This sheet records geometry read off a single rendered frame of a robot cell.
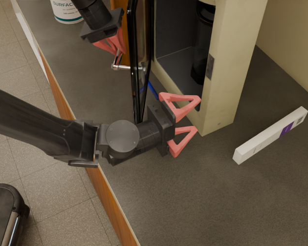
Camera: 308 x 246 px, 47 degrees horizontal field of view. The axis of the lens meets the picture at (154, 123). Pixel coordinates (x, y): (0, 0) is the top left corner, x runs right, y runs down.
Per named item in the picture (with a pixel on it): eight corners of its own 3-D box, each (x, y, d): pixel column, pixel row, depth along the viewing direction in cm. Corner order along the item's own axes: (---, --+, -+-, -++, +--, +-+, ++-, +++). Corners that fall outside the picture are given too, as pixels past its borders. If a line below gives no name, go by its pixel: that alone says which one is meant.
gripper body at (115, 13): (89, 26, 86) (71, 0, 81) (125, 12, 82) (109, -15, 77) (83, 42, 82) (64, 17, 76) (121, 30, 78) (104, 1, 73)
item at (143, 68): (146, 79, 87) (146, 62, 82) (145, 86, 85) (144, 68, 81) (138, 79, 87) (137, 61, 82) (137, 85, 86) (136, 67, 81)
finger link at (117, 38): (111, 49, 91) (91, 19, 84) (135, 40, 88) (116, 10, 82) (106, 66, 86) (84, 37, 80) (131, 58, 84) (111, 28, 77)
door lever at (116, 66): (139, 50, 89) (139, 41, 87) (133, 75, 83) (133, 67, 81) (118, 48, 89) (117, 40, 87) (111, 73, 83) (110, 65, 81)
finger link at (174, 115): (210, 101, 66) (165, 120, 63) (206, 125, 71) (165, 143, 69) (191, 79, 69) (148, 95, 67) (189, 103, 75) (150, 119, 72)
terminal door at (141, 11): (150, 61, 115) (149, -66, 84) (138, 136, 96) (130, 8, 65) (147, 61, 115) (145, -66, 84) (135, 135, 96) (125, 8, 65)
